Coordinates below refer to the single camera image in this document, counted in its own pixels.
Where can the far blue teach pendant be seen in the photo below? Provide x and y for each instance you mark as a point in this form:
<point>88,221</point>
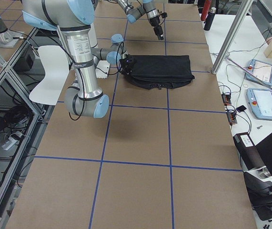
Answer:
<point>261,70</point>

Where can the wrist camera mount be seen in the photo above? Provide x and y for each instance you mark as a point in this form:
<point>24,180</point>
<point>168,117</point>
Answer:
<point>163,14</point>

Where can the red bottle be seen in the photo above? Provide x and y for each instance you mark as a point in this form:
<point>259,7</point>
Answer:
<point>205,9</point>

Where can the black water bottle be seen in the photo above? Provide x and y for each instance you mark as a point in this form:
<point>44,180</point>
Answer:
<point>209,19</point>

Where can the black box white label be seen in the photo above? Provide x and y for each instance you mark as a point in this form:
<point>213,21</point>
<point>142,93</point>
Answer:
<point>249,156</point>

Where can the orange connector board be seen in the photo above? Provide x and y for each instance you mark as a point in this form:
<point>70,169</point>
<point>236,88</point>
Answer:
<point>231,116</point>
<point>226,98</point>

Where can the near blue teach pendant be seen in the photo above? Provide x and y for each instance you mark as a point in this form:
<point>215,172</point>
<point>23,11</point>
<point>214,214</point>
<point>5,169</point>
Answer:
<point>260,101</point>

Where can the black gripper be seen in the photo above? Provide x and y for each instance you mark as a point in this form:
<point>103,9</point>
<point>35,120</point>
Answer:
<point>130,62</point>
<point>155,23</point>

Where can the aluminium frame column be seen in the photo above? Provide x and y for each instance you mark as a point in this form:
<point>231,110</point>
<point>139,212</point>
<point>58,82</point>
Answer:
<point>242,12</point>

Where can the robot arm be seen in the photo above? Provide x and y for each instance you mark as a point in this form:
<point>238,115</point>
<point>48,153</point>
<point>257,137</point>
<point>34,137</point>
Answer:
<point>73,18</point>
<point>147,7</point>

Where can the blue teach pendant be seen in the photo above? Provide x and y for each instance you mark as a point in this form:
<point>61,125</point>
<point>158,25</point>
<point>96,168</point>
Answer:
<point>260,101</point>
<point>261,70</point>

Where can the black monitor stand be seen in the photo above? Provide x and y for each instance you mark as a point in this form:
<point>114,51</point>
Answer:
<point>259,183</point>

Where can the black graphic t-shirt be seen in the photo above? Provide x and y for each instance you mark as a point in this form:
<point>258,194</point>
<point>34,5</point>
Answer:
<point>161,71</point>

